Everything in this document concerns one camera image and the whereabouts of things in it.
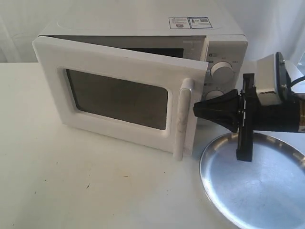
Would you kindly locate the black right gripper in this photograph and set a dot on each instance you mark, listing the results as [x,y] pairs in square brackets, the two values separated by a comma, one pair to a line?
[288,116]

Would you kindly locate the white microwave door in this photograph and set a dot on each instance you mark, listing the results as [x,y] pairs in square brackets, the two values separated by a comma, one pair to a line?
[139,97]

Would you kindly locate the white microwave oven body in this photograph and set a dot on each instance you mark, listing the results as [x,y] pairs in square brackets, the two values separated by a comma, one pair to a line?
[201,33]

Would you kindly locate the lower white timer knob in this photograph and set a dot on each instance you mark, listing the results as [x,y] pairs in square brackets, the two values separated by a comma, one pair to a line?
[212,94]

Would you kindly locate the upper white control knob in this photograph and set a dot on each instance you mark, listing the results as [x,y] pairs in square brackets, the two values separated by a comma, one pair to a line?
[222,72]

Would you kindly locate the round steel tray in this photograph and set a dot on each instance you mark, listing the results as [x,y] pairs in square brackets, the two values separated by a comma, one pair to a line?
[266,193]

